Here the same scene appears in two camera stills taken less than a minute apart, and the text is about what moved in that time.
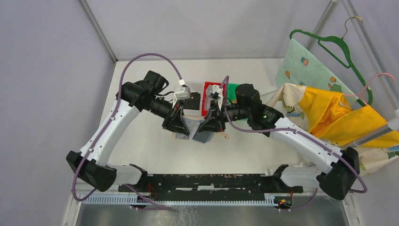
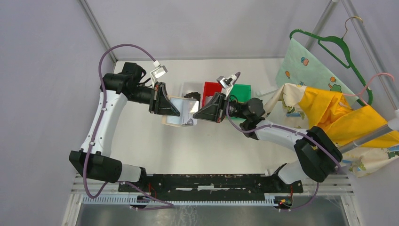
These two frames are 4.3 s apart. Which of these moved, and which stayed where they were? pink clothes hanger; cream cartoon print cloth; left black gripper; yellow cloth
Moved: left black gripper
Stayed: pink clothes hanger; cream cartoon print cloth; yellow cloth
